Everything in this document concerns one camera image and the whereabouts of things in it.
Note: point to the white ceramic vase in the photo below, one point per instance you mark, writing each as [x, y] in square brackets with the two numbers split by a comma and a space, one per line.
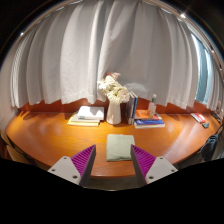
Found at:
[113, 115]

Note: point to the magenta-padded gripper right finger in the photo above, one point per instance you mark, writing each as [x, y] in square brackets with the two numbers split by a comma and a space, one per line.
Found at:
[160, 168]

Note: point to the red and white booklet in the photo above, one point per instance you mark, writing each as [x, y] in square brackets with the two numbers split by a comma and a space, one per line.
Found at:
[198, 117]

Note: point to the white curtain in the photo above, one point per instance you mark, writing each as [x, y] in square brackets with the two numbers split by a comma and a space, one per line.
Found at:
[83, 50]

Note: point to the window pane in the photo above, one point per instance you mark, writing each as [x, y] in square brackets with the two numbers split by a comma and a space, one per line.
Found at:
[201, 70]

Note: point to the tan chair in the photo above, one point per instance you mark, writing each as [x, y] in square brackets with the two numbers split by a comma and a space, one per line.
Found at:
[13, 153]

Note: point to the clear plastic bottle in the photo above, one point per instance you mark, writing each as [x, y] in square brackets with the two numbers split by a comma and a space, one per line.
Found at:
[152, 106]

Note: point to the white flower bouquet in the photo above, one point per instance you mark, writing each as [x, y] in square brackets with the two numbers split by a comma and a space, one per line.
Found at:
[115, 90]

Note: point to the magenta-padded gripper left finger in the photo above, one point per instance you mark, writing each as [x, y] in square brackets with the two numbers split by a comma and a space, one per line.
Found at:
[65, 169]

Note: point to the black bag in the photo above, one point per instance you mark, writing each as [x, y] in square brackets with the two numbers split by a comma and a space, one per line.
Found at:
[210, 148]

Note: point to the blue upright book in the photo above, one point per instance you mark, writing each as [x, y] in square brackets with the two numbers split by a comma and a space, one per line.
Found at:
[135, 106]

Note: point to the blue flat book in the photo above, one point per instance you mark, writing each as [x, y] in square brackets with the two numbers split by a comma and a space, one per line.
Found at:
[149, 123]

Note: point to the white book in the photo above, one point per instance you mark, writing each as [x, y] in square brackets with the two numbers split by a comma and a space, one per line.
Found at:
[90, 112]

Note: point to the dark grey upright book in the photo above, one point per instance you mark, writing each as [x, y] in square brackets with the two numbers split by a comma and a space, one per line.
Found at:
[129, 110]

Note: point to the yellow book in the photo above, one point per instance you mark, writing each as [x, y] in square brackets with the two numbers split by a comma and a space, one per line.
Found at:
[81, 124]

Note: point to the small dark object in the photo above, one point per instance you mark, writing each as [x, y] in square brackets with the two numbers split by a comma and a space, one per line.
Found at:
[205, 125]

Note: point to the orange book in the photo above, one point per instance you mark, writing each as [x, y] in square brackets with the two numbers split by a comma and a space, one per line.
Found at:
[142, 114]

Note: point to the pale green towel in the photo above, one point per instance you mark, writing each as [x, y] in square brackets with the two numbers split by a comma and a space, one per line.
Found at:
[120, 146]

